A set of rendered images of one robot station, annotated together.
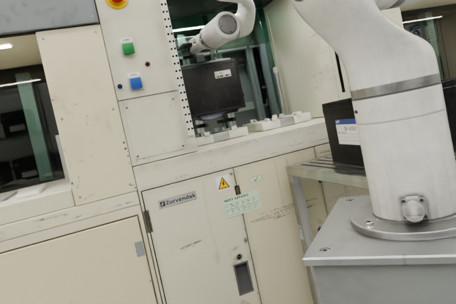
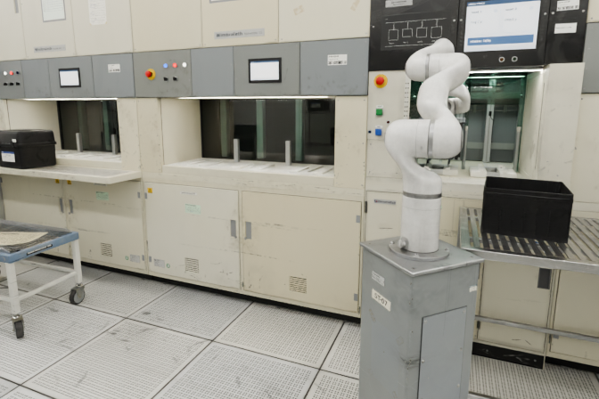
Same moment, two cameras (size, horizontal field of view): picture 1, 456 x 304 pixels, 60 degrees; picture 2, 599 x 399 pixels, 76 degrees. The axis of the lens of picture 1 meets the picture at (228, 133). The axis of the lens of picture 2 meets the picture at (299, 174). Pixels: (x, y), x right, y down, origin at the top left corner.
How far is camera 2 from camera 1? 0.98 m
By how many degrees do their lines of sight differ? 41
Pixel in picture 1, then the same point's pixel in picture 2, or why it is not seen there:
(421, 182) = (407, 234)
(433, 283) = (386, 267)
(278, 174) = (455, 209)
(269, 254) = not seen: hidden behind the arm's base
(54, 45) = (342, 104)
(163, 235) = (372, 217)
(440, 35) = not seen: outside the picture
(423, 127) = (413, 214)
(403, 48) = (413, 180)
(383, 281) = (376, 261)
